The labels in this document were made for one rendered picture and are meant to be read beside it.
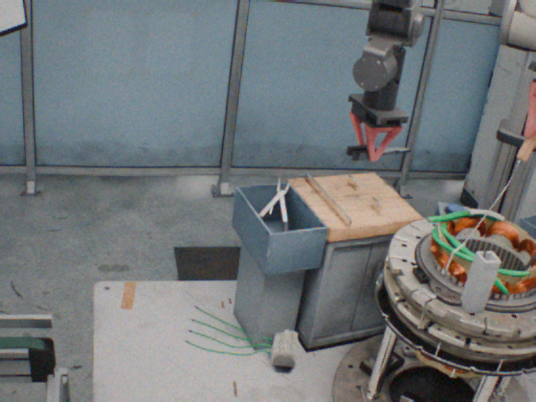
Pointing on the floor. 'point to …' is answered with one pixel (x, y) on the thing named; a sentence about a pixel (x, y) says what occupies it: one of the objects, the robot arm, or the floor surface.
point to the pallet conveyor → (32, 357)
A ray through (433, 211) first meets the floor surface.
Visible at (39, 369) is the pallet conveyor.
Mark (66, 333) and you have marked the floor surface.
